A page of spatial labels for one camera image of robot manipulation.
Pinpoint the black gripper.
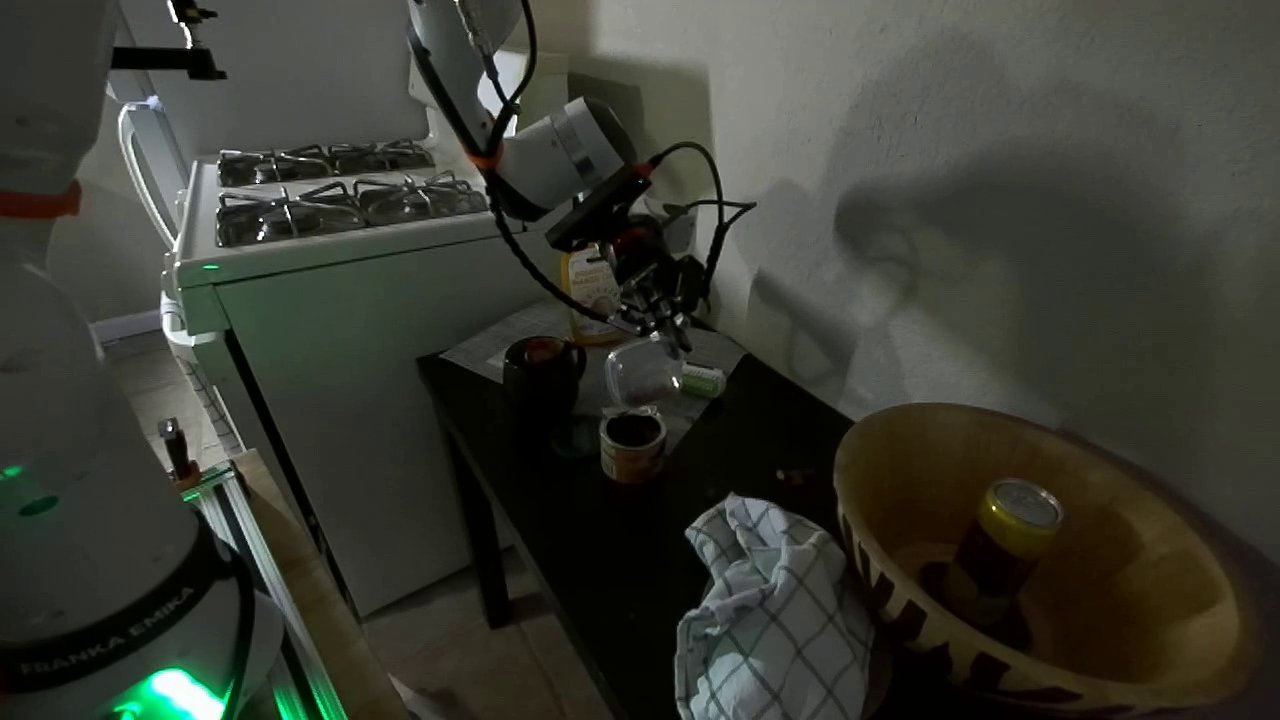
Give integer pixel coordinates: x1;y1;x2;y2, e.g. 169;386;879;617
605;214;714;354

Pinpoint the yellow carton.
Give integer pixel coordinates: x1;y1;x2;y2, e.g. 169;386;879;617
555;245;633;352

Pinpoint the dark brown mug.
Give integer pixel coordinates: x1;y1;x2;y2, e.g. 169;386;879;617
501;331;589;446

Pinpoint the grey placemat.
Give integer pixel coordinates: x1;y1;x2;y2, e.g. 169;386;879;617
437;307;753;454

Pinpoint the black table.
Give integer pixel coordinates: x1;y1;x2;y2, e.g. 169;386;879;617
417;290;1280;720

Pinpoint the white gas stove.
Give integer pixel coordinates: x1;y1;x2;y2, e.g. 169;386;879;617
156;135;537;620

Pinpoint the white green checkered cloth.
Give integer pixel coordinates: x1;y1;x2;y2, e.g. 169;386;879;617
673;491;884;720

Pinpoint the dark jar yellow lid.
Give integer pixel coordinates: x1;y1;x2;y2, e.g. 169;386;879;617
950;475;1068;607

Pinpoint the wooden plank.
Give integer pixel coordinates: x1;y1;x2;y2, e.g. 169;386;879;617
230;453;403;720

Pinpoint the red tipped tool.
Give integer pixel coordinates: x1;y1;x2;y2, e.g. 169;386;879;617
156;413;203;491

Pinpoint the patterned wooden bowl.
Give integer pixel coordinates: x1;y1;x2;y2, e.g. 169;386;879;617
827;398;1255;712

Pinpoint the black mounting bar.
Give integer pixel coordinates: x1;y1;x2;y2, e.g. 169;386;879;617
108;41;228;79

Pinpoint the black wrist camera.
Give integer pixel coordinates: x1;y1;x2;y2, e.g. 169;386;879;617
547;164;658;254

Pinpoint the black cable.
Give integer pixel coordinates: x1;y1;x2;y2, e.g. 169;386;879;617
452;0;759;328

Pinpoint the silver metal rail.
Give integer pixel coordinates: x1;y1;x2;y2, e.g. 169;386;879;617
177;468;337;720

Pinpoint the white hose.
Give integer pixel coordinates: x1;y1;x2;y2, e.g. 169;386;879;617
115;93;193;252

